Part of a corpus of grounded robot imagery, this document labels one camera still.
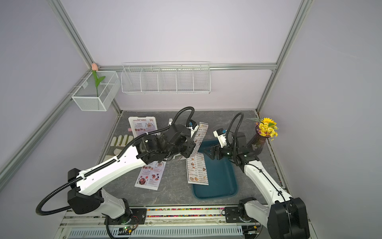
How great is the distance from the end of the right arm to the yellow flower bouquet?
20cm

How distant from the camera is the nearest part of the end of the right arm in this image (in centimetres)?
63

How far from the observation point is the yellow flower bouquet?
0.79 metres
